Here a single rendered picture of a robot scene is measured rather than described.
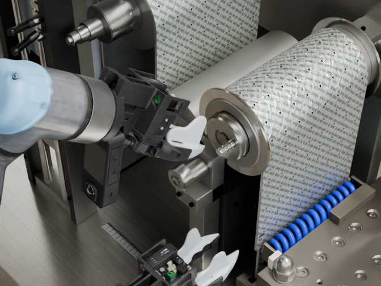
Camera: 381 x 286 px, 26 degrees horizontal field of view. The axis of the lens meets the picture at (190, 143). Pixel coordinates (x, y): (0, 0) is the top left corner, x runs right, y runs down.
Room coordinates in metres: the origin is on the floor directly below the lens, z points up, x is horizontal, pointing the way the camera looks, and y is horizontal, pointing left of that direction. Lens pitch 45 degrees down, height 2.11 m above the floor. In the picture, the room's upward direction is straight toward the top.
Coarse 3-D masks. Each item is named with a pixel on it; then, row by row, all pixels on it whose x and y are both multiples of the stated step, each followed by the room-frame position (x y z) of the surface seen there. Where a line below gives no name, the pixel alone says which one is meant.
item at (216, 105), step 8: (344, 32) 1.05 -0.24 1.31; (360, 48) 1.03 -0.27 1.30; (368, 56) 1.02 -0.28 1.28; (368, 64) 1.01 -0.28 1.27; (368, 72) 1.01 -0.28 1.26; (368, 80) 1.01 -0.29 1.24; (208, 104) 0.92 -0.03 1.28; (216, 104) 0.91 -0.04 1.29; (224, 104) 0.89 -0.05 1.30; (232, 104) 0.88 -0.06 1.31; (208, 112) 0.92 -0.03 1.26; (216, 112) 0.91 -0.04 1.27; (232, 112) 0.88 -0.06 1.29; (240, 112) 0.87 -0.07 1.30; (240, 120) 0.87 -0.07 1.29; (248, 120) 0.86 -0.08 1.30; (248, 128) 0.86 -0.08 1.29; (248, 136) 0.86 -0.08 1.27; (256, 136) 0.85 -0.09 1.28; (256, 144) 0.84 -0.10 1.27; (256, 152) 0.84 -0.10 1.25; (240, 160) 0.87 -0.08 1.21; (248, 160) 0.85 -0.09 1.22; (256, 160) 0.84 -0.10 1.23
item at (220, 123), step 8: (224, 112) 0.89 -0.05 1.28; (208, 120) 0.89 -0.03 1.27; (216, 120) 0.88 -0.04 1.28; (224, 120) 0.87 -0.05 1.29; (232, 120) 0.87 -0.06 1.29; (208, 128) 0.89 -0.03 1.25; (216, 128) 0.88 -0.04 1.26; (224, 128) 0.87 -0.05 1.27; (232, 128) 0.86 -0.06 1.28; (240, 128) 0.86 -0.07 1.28; (208, 136) 0.89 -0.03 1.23; (216, 136) 0.88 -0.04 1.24; (224, 136) 0.87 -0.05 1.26; (232, 136) 0.86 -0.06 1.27; (240, 136) 0.85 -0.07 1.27; (216, 144) 0.88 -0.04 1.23; (240, 144) 0.85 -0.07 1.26; (248, 144) 0.85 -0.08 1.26; (232, 152) 0.85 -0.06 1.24; (240, 152) 0.84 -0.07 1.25; (232, 160) 0.85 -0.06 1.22
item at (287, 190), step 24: (312, 144) 0.92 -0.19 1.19; (336, 144) 0.96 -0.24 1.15; (288, 168) 0.88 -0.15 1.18; (312, 168) 0.92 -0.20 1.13; (336, 168) 0.97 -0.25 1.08; (264, 192) 0.85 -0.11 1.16; (288, 192) 0.89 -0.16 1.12; (312, 192) 0.93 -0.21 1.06; (264, 216) 0.85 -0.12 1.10; (288, 216) 0.89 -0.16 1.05; (264, 240) 0.85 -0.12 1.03
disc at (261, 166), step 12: (204, 96) 0.93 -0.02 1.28; (216, 96) 0.91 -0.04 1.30; (228, 96) 0.89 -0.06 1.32; (204, 108) 0.93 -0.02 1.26; (240, 108) 0.87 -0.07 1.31; (252, 120) 0.86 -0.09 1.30; (264, 132) 0.84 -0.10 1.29; (264, 144) 0.84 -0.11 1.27; (264, 156) 0.84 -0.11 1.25; (240, 168) 0.87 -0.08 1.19; (252, 168) 0.85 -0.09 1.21; (264, 168) 0.83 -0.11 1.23
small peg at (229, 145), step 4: (228, 140) 0.86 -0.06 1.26; (224, 144) 0.85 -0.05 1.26; (228, 144) 0.85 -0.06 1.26; (232, 144) 0.85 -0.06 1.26; (220, 148) 0.84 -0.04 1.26; (224, 148) 0.84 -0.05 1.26; (228, 148) 0.84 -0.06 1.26; (232, 148) 0.85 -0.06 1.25; (220, 152) 0.83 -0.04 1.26; (224, 152) 0.83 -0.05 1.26
